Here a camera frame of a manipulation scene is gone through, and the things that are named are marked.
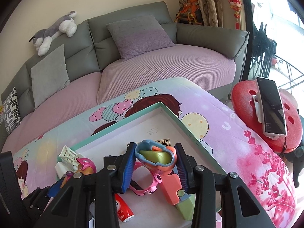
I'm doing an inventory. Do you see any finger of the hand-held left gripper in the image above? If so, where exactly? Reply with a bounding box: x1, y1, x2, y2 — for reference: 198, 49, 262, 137
24, 184, 60, 219

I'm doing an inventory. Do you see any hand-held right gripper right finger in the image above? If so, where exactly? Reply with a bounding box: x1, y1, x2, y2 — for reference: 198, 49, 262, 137
174, 143, 268, 228

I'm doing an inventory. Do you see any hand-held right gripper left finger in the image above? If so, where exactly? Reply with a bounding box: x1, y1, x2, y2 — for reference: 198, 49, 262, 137
47, 142, 137, 228

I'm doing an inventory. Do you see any orange toy knife green blade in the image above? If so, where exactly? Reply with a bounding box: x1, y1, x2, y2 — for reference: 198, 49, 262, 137
155, 169, 194, 221

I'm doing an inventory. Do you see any white hair clip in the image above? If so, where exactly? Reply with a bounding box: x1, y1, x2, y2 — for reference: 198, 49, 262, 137
59, 145, 80, 165

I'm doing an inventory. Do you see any small red bottle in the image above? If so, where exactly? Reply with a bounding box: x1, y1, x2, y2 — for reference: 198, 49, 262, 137
115, 193, 135, 222

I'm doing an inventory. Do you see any toy pup figure pink helmet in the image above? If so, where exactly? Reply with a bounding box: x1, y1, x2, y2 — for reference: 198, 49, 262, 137
60, 157, 97, 188

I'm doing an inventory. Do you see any printed cartoon blanket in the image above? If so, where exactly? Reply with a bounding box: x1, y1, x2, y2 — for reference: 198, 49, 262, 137
11, 77, 297, 228

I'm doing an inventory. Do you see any black white patterned cushion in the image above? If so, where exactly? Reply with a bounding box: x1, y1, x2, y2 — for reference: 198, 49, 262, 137
2, 87, 22, 135

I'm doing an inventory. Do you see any red plastic stool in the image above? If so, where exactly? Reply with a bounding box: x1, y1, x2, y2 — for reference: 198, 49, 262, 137
231, 81, 301, 154

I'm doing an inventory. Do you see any white phone holder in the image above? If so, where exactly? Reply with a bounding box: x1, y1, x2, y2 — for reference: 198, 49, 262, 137
252, 95, 281, 140

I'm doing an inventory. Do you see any pink sofa seat cover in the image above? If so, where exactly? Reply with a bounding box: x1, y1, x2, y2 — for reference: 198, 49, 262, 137
1, 44, 237, 152

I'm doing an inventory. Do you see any black smartphone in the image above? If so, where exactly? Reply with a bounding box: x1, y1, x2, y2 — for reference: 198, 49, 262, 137
256, 77, 287, 135

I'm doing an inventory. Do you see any dark object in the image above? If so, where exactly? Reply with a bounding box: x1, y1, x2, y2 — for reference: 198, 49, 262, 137
284, 145, 304, 188

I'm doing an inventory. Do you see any light grey cushion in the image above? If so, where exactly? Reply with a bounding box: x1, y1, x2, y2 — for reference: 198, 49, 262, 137
30, 44, 71, 110

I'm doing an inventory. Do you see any grey purple cushion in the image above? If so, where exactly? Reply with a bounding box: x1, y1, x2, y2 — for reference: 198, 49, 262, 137
106, 15, 176, 60

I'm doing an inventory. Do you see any grey sofa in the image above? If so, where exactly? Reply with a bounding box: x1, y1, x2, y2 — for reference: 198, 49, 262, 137
0, 1, 250, 152

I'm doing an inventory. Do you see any black folded chair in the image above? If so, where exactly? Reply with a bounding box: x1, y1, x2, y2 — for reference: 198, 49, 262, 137
250, 21, 277, 79

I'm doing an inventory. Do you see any black balcony railing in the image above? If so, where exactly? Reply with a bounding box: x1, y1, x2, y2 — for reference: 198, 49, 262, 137
271, 55, 304, 91

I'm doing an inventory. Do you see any orange backpack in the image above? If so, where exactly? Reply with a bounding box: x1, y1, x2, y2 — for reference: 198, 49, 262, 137
175, 0, 204, 26

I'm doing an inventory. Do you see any grey white plush dog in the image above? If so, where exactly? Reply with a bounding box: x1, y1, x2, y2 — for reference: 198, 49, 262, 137
29, 11, 78, 57

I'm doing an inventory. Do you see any beige patterned curtain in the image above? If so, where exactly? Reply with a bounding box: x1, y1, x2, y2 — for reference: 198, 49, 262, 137
174, 0, 219, 28

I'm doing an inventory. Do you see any red hanging decoration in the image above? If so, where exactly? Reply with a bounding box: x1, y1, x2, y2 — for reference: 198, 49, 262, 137
224, 0, 243, 30

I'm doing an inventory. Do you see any black sliding door frame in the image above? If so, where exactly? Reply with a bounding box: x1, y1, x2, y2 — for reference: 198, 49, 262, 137
237, 0, 256, 81

